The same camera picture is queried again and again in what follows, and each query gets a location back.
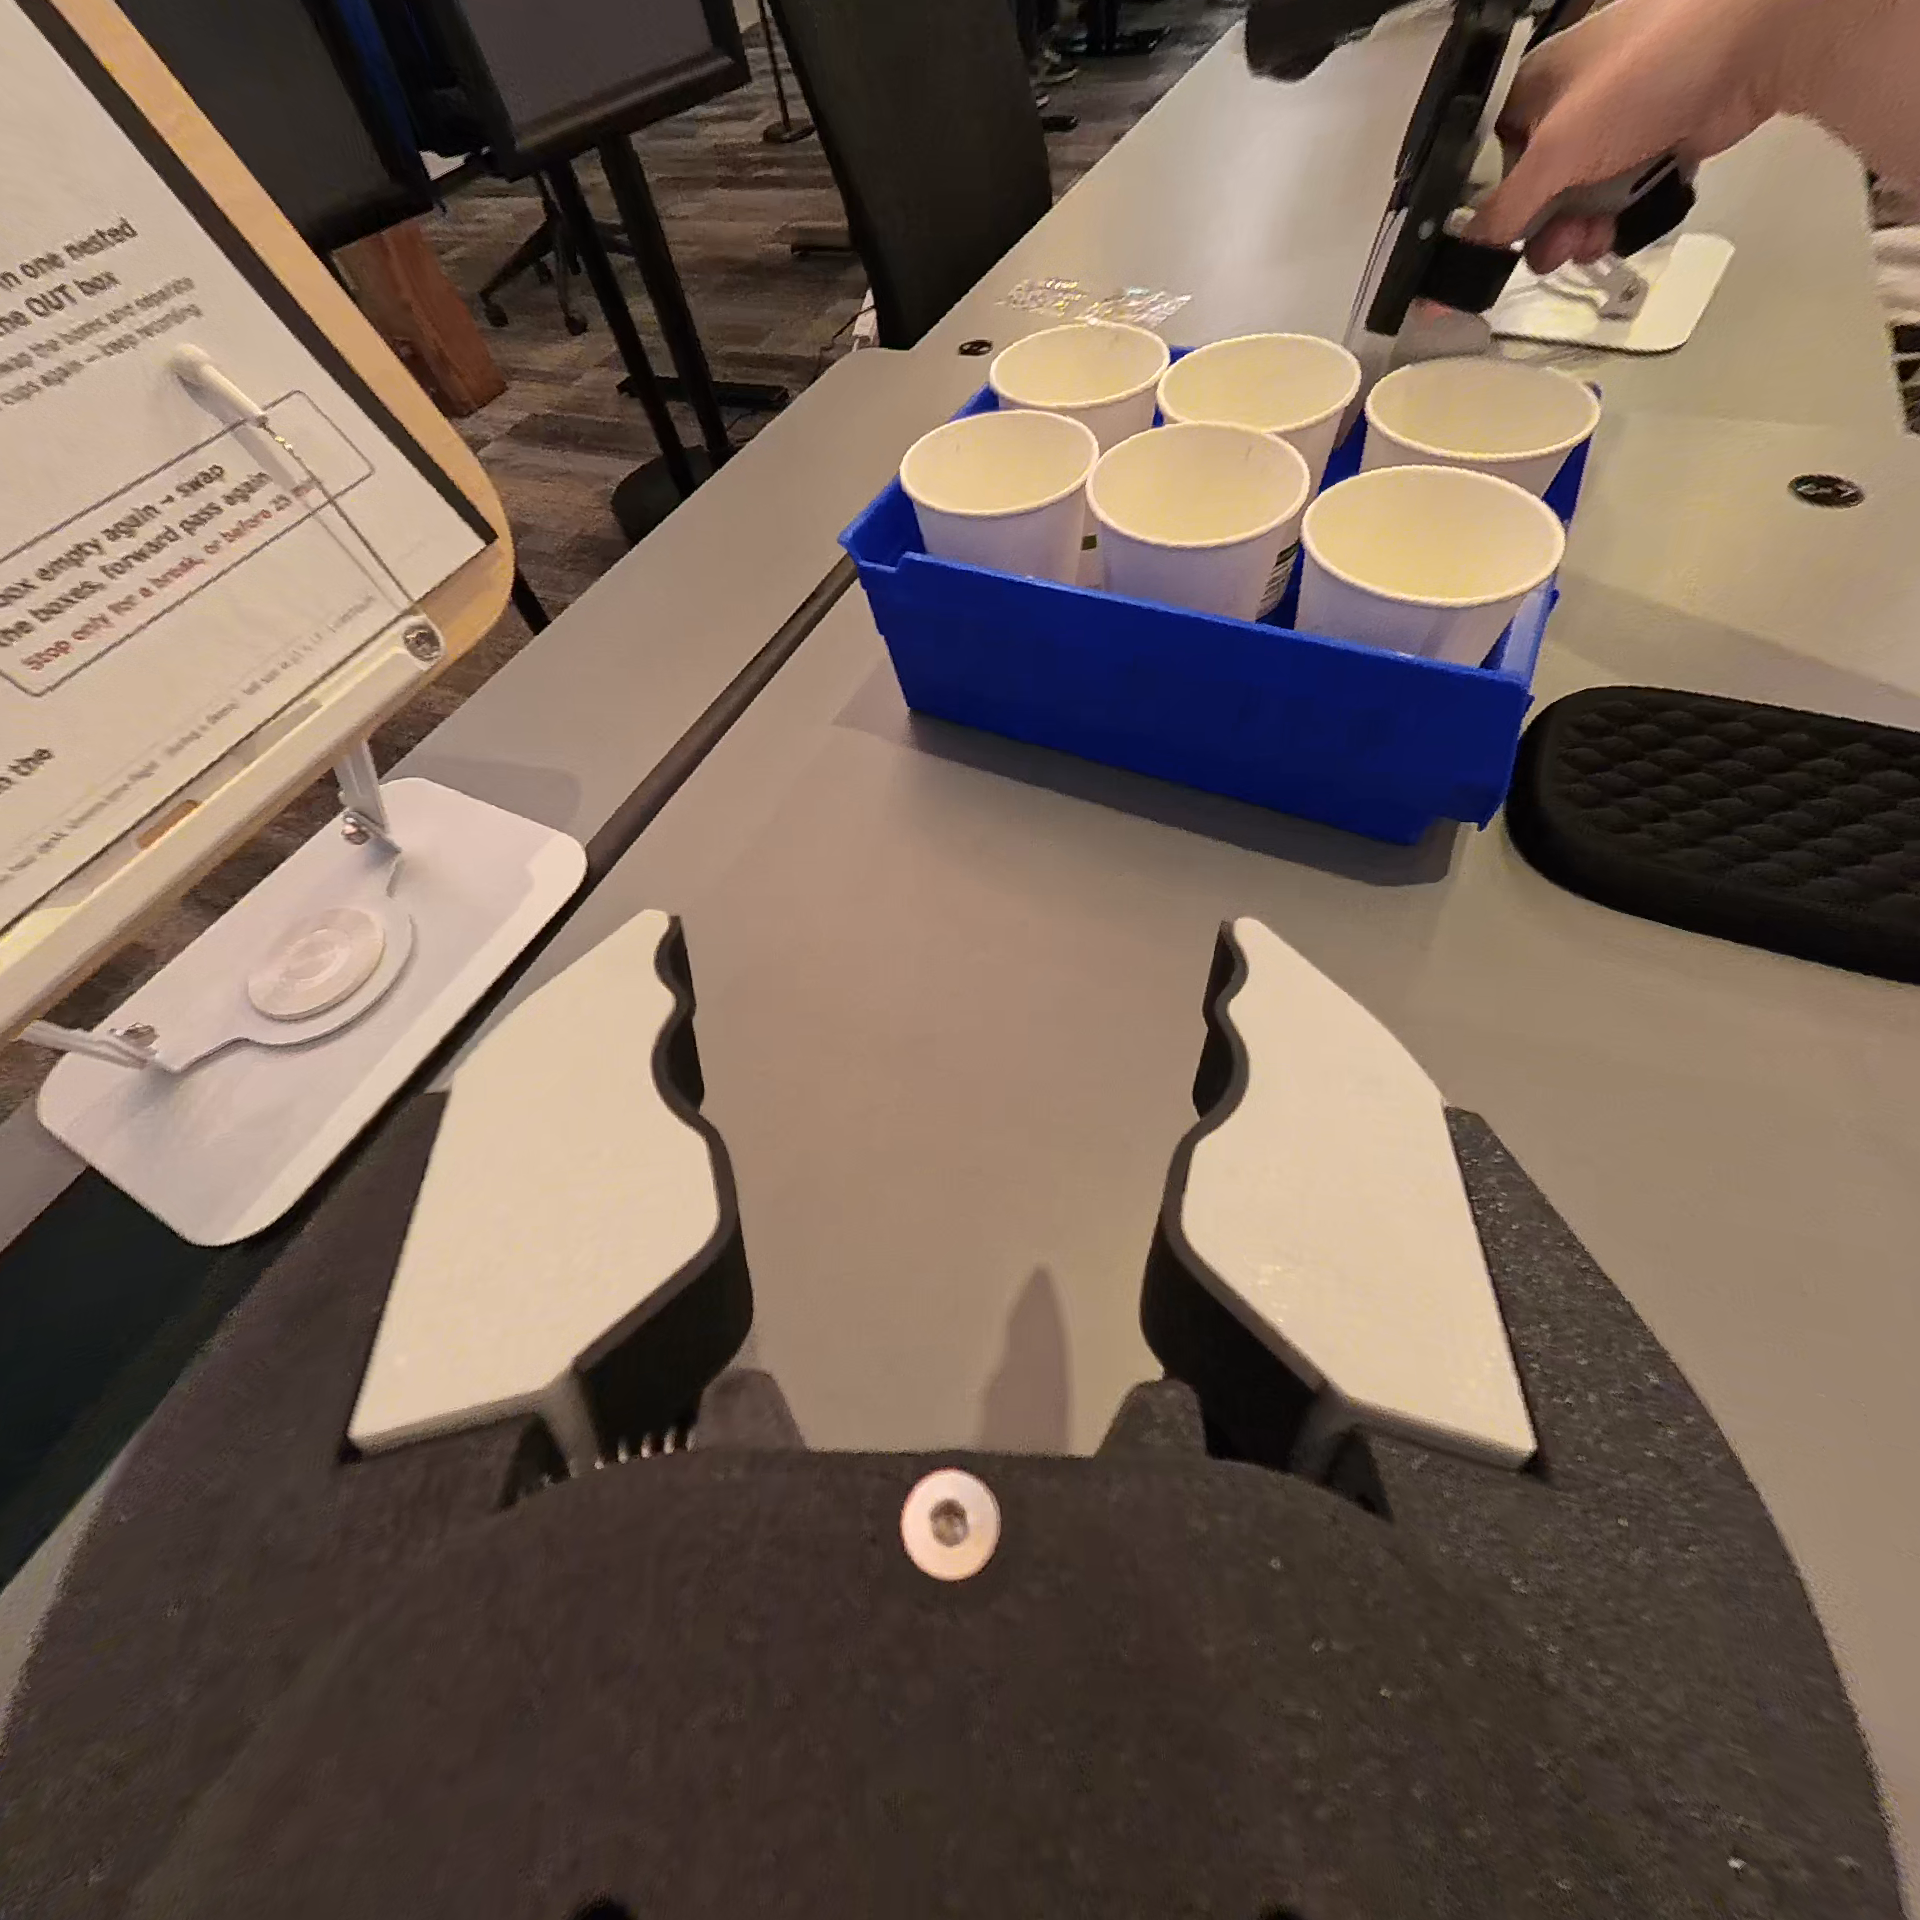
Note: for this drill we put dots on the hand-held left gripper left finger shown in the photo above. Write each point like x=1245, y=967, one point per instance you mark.
x=540, y=1232

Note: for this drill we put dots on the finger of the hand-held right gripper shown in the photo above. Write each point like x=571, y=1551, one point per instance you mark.
x=1407, y=228

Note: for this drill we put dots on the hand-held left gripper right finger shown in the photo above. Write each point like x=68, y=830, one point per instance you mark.
x=1351, y=1232

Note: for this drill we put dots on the blue plastic bin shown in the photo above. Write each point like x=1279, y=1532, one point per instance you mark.
x=1200, y=706

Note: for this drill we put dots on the person's right hand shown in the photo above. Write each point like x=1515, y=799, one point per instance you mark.
x=1680, y=93

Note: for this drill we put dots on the black office chair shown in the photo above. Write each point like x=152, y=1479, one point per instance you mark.
x=919, y=151

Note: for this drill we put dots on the round table grommet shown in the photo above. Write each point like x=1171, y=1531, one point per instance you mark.
x=1827, y=490

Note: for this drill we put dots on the black textured pad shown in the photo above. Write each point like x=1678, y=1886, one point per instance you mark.
x=1740, y=827

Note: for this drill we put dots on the black framed panel on stand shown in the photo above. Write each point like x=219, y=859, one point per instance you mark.
x=274, y=106
x=600, y=63

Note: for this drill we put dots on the wooden instruction board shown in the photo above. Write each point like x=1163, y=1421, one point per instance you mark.
x=181, y=449

